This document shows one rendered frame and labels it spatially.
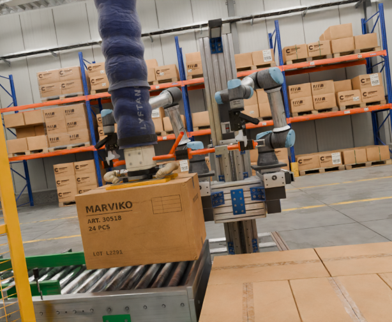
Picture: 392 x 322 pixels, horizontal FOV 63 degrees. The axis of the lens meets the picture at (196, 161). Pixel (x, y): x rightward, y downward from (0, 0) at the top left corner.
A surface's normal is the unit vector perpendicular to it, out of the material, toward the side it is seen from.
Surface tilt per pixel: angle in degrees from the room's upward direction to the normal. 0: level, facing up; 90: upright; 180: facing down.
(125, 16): 82
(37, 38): 90
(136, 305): 90
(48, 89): 88
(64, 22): 90
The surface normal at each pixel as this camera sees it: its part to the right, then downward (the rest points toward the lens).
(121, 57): -0.04, -0.23
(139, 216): -0.14, 0.07
